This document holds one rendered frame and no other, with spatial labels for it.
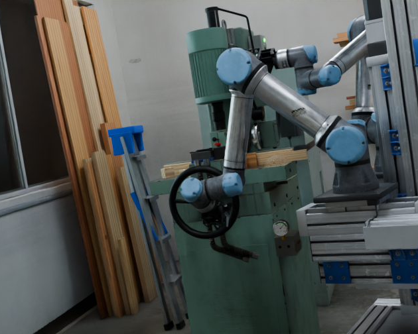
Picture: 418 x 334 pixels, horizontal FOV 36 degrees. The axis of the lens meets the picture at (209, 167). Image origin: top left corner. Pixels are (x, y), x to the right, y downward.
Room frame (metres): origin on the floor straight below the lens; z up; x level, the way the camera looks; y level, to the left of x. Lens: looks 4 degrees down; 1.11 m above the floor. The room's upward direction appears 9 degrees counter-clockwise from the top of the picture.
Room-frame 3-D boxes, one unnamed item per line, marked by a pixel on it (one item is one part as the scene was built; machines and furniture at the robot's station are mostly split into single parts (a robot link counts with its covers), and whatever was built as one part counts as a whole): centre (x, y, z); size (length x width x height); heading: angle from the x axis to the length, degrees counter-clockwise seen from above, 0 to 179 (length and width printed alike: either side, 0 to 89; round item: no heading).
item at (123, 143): (3.63, 0.38, 0.58); 0.27 x 0.25 x 1.16; 76
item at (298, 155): (2.75, -0.15, 0.92); 0.55 x 0.02 x 0.04; 70
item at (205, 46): (2.78, -0.07, 1.35); 0.18 x 0.18 x 0.31
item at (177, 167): (2.80, -0.08, 0.93); 0.60 x 0.02 x 0.05; 70
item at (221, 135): (2.80, -0.08, 1.03); 0.14 x 0.07 x 0.09; 160
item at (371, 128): (2.53, -0.72, 0.98); 0.13 x 0.12 x 0.14; 26
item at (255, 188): (2.72, -0.05, 0.82); 0.40 x 0.21 x 0.04; 70
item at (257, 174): (2.68, -0.04, 0.87); 0.61 x 0.30 x 0.06; 70
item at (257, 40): (3.03, -0.32, 1.40); 0.10 x 0.06 x 0.16; 160
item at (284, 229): (2.49, -0.25, 0.65); 0.06 x 0.04 x 0.08; 70
